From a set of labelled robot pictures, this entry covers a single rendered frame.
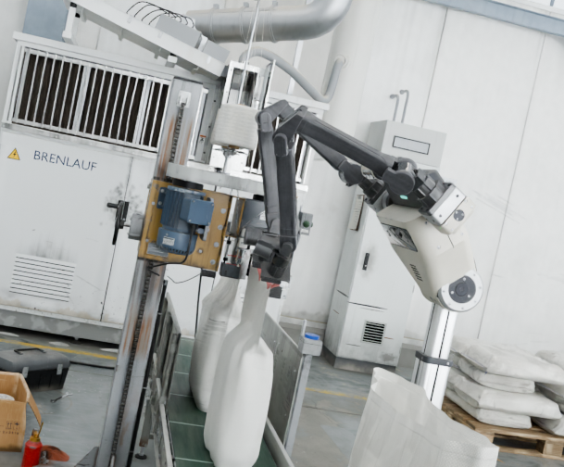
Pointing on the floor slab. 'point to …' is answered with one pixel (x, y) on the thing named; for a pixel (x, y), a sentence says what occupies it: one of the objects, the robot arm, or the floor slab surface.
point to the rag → (55, 453)
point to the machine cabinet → (90, 191)
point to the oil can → (32, 449)
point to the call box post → (297, 404)
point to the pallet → (545, 448)
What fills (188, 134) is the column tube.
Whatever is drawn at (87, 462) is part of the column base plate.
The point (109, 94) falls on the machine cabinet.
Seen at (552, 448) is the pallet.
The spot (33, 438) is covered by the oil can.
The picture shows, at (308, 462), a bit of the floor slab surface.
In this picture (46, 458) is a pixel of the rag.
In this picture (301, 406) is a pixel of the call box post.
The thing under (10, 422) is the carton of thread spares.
